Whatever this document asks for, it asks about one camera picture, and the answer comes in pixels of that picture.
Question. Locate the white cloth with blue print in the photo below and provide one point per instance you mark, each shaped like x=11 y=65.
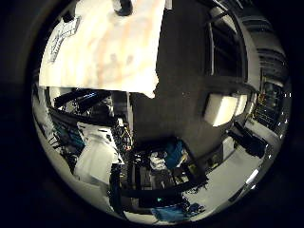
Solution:
x=63 y=36

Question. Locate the white rectangular box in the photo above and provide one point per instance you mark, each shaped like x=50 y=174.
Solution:
x=220 y=109

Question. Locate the blue bag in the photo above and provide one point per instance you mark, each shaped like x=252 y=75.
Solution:
x=174 y=153

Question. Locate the black chair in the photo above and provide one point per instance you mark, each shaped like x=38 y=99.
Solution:
x=248 y=141

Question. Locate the black shelf cart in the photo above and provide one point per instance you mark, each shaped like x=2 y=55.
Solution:
x=164 y=190

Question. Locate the blue plastic bin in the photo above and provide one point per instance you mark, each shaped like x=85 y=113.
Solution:
x=169 y=213

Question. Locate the black metal frame rack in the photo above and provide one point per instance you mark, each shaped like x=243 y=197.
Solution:
x=242 y=47

